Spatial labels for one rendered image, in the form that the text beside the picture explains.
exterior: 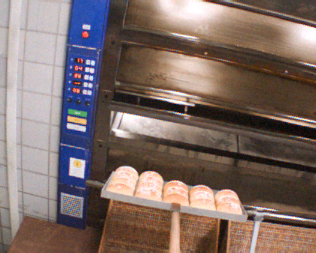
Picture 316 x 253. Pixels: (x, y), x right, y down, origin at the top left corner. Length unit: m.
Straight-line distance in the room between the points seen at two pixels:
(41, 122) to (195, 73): 0.77
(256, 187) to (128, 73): 0.83
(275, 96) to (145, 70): 0.58
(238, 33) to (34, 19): 0.88
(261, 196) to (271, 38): 0.81
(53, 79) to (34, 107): 0.18
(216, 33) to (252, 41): 0.15
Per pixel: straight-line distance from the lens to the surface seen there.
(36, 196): 2.62
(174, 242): 1.44
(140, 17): 2.02
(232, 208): 1.83
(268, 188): 2.41
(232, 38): 2.01
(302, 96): 2.17
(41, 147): 2.42
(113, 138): 2.28
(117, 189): 1.80
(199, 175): 2.35
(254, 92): 2.12
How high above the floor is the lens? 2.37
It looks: 30 degrees down
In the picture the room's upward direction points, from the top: 10 degrees clockwise
